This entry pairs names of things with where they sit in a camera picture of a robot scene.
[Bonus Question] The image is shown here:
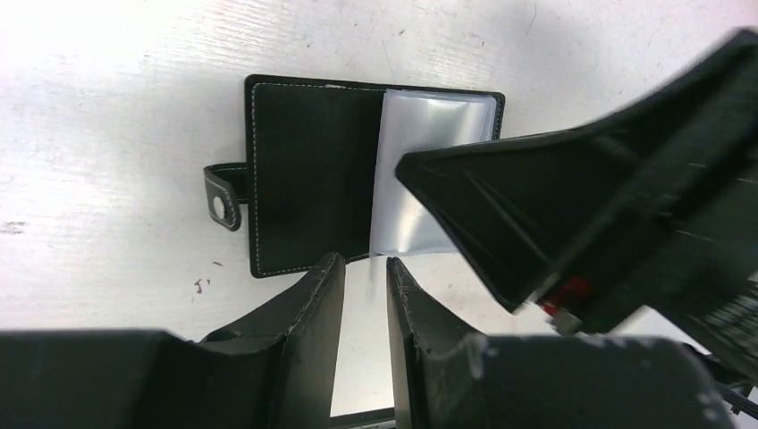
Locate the black leather card holder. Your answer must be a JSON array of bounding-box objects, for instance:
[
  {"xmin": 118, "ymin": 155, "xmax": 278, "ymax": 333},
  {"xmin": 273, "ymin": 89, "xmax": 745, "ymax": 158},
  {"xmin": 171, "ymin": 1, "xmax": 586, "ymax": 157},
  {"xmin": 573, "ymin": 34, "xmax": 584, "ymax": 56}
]
[{"xmin": 204, "ymin": 74, "xmax": 506, "ymax": 278}]

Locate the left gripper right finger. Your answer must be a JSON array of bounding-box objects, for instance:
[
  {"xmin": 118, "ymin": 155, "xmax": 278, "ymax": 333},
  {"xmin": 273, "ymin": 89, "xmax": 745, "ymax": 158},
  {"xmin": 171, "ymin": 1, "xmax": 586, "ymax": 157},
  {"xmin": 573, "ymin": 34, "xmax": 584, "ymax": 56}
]
[{"xmin": 386, "ymin": 257, "xmax": 733, "ymax": 428}]

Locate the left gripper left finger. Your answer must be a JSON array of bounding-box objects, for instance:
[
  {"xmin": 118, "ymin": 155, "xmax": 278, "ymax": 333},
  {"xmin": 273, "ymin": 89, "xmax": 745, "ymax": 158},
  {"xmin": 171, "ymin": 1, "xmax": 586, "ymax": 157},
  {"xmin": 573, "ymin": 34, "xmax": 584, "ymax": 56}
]
[{"xmin": 1, "ymin": 253, "xmax": 345, "ymax": 428}]

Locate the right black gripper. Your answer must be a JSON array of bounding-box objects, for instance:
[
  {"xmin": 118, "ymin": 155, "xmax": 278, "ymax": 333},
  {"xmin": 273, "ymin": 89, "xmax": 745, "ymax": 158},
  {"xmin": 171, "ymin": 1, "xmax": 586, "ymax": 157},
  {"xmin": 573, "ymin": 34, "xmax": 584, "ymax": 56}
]
[{"xmin": 395, "ymin": 29, "xmax": 757, "ymax": 379}]

